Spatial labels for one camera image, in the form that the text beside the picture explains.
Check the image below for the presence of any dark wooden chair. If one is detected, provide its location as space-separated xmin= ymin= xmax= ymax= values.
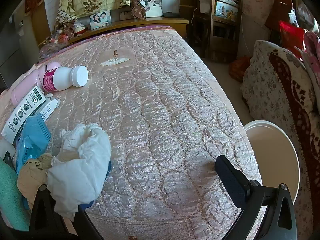
xmin=191 ymin=0 xmax=244 ymax=63

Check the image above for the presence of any wooden headboard shelf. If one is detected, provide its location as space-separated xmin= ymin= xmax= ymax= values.
xmin=39 ymin=17 xmax=189 ymax=53

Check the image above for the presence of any grey cabinet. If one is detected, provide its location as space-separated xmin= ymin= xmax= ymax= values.
xmin=0 ymin=5 xmax=50 ymax=90

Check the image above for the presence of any white tissue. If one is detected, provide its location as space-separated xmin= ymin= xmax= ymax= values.
xmin=47 ymin=124 xmax=112 ymax=222

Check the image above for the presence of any pink thermos bottle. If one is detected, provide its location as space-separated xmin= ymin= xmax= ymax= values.
xmin=10 ymin=62 xmax=62 ymax=105

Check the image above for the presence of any beige paper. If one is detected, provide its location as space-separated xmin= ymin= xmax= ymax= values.
xmin=17 ymin=154 xmax=54 ymax=210

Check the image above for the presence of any white printed carton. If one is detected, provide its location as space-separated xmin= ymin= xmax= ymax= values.
xmin=1 ymin=85 xmax=58 ymax=143

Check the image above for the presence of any blue wipes packet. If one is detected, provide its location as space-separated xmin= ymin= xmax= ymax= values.
xmin=15 ymin=112 xmax=52 ymax=175

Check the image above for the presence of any wedding photo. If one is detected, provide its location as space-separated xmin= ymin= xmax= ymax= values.
xmin=145 ymin=0 xmax=163 ymax=18

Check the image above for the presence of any pink floral cloth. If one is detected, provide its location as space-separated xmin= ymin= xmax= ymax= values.
xmin=301 ymin=31 xmax=320 ymax=85

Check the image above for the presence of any floral printed cushion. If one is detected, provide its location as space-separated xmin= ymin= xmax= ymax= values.
xmin=214 ymin=0 xmax=239 ymax=22

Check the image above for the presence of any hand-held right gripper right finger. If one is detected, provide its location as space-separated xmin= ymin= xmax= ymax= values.
xmin=214 ymin=155 xmax=298 ymax=240

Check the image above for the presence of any floral upright mattress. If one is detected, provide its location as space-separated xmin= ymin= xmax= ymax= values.
xmin=230 ymin=0 xmax=278 ymax=43

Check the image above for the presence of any orange red bag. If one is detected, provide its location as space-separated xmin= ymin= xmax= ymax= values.
xmin=229 ymin=56 xmax=252 ymax=82

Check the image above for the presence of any red white patterned cloth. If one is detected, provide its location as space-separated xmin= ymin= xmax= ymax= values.
xmin=269 ymin=49 xmax=320 ymax=220

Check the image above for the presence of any white plastic bucket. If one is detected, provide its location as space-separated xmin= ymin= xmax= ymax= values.
xmin=244 ymin=120 xmax=300 ymax=203

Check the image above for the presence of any pile of pink trinkets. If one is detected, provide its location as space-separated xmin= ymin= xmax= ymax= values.
xmin=40 ymin=20 xmax=88 ymax=58

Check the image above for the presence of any white bottle with pink label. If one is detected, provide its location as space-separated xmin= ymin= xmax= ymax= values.
xmin=41 ymin=65 xmax=88 ymax=92

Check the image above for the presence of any framed couple photo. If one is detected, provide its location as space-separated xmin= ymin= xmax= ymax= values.
xmin=89 ymin=10 xmax=112 ymax=30

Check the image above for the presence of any teal cloth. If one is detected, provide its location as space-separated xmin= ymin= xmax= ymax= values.
xmin=0 ymin=159 xmax=30 ymax=232

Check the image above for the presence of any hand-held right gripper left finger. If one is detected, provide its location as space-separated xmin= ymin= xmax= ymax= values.
xmin=15 ymin=184 xmax=104 ymax=240

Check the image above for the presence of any floral covered armchair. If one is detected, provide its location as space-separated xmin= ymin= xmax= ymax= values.
xmin=240 ymin=40 xmax=320 ymax=240

